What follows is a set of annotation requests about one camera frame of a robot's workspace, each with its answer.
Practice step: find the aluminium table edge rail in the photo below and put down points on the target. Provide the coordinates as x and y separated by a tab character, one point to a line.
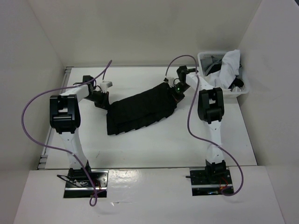
62	109

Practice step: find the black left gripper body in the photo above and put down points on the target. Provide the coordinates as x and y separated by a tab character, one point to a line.
99	98

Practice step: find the black pleated skirt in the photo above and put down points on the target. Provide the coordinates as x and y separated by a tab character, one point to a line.
142	109

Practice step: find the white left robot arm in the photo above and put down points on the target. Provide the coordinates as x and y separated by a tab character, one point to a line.
77	159

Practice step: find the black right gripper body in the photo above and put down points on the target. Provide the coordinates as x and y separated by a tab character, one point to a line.
178	93

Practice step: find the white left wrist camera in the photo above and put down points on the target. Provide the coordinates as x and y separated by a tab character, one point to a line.
105	85

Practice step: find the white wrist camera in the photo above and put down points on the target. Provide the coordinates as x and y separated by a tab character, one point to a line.
170	81
105	85

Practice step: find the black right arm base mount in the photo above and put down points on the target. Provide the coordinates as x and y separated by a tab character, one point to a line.
202	185

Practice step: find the dark garment in basket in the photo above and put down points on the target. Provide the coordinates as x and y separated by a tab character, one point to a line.
238	81

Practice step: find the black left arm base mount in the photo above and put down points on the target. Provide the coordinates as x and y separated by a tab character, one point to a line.
80	186

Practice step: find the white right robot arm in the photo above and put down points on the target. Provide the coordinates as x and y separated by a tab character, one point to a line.
210	111

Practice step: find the white skirt in basket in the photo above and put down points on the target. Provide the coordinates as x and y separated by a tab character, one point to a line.
223	72

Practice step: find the white plastic basket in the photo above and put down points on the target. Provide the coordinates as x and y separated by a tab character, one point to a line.
234	93

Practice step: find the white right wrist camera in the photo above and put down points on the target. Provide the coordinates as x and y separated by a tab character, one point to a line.
170	81

